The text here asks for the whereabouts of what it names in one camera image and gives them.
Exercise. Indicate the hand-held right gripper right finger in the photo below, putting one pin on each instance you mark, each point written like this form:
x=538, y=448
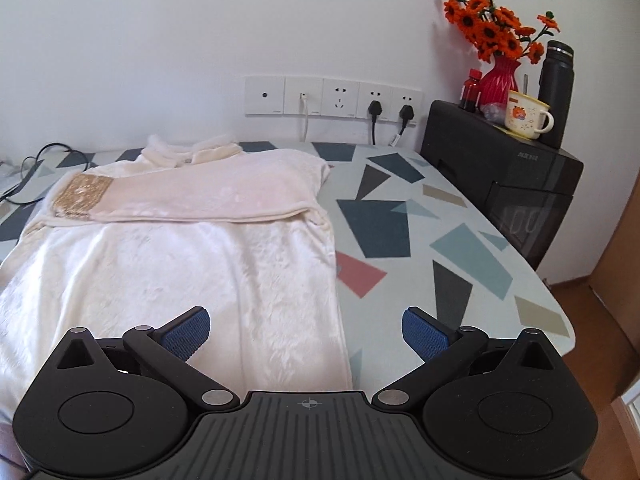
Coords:
x=425, y=335

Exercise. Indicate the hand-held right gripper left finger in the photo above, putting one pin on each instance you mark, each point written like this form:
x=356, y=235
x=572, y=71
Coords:
x=187, y=334

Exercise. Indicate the cream fleece sequin-cuffed garment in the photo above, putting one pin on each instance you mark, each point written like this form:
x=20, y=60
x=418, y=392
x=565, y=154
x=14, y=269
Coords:
x=175, y=260

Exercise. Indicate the geometric patterned tablecloth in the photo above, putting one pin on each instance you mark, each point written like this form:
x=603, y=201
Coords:
x=400, y=220

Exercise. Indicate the black box appliance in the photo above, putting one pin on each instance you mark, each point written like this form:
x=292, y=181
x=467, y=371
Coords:
x=500, y=170

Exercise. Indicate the wooden door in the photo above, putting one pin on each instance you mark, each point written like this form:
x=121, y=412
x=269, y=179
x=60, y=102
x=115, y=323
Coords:
x=620, y=260

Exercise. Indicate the small clear plastic bag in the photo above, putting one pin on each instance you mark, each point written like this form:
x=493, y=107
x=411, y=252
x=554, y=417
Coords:
x=492, y=112

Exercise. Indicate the cream floral mug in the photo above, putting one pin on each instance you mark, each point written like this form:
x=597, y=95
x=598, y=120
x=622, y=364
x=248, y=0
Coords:
x=522, y=117

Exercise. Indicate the small red bottle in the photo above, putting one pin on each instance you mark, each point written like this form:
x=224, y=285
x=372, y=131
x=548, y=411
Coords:
x=470, y=95

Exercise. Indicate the black thermos bottle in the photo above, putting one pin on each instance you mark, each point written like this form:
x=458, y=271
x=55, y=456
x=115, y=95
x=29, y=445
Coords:
x=555, y=100

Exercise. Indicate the metal spoon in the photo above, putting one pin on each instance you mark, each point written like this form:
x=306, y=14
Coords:
x=525, y=85

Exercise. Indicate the orange artificial flowers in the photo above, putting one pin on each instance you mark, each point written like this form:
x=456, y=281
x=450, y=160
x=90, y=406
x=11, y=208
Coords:
x=480, y=25

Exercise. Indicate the white power wall socket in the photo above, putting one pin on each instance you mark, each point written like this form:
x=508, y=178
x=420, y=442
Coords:
x=407, y=96
x=376, y=92
x=341, y=100

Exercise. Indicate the white coaxial wall socket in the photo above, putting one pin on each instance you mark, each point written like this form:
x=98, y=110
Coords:
x=265, y=96

